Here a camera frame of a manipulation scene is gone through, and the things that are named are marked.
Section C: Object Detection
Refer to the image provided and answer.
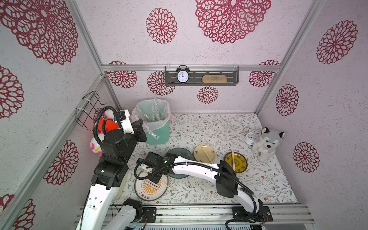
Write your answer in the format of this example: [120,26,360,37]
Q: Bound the clear plastic chopstick wrapper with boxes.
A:
[145,128,160,140]

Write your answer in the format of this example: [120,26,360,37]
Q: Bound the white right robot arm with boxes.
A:
[134,152,266,230]

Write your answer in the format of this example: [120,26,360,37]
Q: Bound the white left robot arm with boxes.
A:
[76,106,147,230]

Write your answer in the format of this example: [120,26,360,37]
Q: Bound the red orange plush toy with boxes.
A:
[98,118,119,133]

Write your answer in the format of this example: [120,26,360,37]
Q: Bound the white orange patterned plate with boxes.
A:
[135,175,169,202]

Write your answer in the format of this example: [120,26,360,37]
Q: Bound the dark green glass plate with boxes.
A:
[168,148,196,179]

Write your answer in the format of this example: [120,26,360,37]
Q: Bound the green trash bin with bag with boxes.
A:
[130,98,176,145]

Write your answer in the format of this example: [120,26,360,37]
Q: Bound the white plush doll yellow glasses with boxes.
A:
[90,137,101,153]

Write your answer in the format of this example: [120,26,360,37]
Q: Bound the cream round plate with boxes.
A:
[193,144,216,163]

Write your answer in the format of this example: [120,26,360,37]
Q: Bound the yellow patterned plate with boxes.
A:
[224,152,248,173]

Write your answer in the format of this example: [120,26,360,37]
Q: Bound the black alarm clock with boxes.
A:
[176,65,190,83]

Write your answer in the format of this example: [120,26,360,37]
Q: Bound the small white round timer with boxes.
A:
[245,132,258,146]

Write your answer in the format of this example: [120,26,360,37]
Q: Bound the wooden brush on shelf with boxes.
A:
[202,74,228,84]

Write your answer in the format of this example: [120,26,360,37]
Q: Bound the grey husky plush dog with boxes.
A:
[252,127,286,163]

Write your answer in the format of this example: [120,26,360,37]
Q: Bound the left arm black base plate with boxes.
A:
[130,207,157,224]

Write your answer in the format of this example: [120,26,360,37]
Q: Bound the black wire wall basket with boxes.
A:
[75,91,107,131]

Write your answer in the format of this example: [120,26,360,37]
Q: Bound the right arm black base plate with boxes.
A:
[232,205,274,222]

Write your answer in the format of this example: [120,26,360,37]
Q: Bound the grey wall shelf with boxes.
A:
[164,66,239,86]

